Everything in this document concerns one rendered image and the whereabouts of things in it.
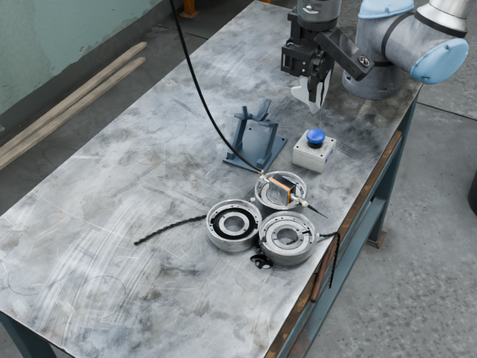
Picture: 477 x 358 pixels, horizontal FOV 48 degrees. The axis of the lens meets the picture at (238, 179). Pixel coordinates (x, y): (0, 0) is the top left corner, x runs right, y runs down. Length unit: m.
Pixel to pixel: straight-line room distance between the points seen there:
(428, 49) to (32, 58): 1.93
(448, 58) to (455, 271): 1.05
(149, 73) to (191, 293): 2.08
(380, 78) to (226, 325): 0.73
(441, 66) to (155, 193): 0.66
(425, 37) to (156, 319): 0.78
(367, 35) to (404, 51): 0.12
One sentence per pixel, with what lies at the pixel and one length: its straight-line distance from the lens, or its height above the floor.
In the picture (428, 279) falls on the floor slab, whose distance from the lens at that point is 2.04.
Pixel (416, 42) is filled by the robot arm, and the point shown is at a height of 1.00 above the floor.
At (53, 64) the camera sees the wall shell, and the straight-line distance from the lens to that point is 2.80.
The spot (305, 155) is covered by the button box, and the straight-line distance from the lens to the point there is 1.14.
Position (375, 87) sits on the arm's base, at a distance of 1.36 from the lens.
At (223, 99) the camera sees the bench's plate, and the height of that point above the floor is 0.80.
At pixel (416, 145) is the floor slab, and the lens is 2.53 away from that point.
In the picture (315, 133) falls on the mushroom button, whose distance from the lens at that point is 1.13.
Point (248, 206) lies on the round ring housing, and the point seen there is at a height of 0.83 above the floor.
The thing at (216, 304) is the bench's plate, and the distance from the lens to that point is 0.94.
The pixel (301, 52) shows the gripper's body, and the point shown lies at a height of 1.08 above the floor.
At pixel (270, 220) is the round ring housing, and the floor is 0.83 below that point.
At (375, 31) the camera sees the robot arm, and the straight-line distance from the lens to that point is 1.29.
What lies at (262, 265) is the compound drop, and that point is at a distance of 0.98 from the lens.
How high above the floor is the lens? 1.60
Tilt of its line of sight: 45 degrees down
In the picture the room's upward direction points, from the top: 1 degrees counter-clockwise
